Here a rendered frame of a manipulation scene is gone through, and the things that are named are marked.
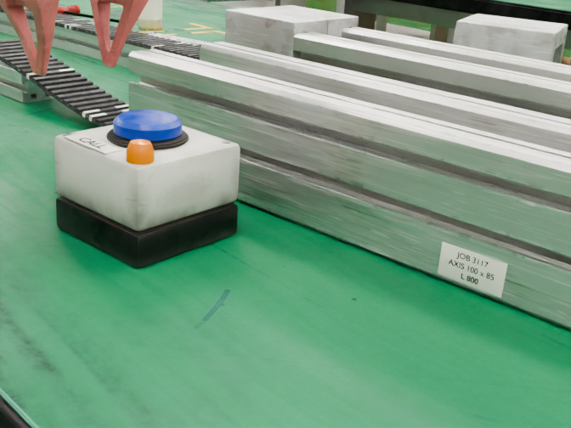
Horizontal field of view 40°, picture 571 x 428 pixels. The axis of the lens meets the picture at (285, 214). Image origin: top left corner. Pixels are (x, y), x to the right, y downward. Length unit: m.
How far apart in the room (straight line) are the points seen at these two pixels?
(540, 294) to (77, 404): 0.24
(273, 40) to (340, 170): 0.30
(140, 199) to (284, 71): 0.20
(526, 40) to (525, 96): 0.22
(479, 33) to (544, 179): 0.45
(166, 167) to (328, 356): 0.14
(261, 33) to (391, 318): 0.42
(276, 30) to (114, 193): 0.35
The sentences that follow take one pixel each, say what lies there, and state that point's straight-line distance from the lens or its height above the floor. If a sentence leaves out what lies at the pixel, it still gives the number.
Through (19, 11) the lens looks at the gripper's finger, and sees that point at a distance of 0.74.
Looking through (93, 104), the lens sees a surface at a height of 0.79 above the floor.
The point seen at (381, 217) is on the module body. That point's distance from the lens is 0.47.
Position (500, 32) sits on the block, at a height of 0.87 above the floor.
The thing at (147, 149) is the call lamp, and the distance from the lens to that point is 0.43.
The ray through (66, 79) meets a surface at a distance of 0.79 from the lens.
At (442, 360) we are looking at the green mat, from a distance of 0.39.
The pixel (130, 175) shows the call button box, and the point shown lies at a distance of 0.43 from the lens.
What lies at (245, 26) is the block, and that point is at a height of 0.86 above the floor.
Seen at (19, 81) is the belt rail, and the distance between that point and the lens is 0.81.
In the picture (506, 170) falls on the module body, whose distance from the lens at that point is 0.42.
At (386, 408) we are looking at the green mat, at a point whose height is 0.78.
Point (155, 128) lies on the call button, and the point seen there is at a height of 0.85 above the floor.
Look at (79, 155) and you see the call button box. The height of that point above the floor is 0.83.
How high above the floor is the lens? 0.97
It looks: 21 degrees down
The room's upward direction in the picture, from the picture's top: 4 degrees clockwise
